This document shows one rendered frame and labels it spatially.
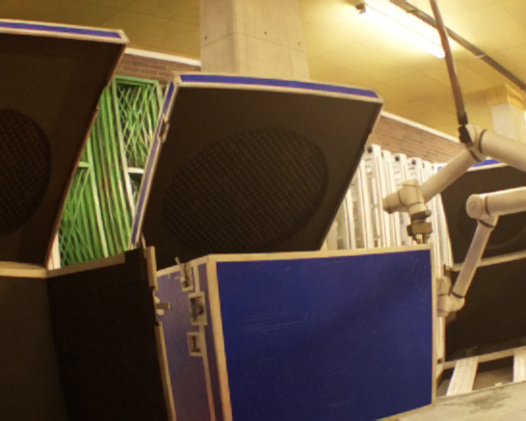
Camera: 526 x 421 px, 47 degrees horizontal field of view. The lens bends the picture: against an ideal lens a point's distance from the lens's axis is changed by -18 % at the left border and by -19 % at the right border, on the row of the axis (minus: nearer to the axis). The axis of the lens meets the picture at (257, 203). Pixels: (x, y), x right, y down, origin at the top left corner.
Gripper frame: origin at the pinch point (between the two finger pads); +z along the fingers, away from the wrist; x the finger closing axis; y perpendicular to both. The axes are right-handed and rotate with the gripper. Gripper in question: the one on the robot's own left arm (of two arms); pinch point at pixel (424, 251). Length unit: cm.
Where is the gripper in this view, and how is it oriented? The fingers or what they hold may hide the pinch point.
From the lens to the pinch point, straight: 308.2
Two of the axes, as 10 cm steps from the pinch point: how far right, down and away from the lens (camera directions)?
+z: 1.5, 9.4, -3.2
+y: -3.9, 3.5, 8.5
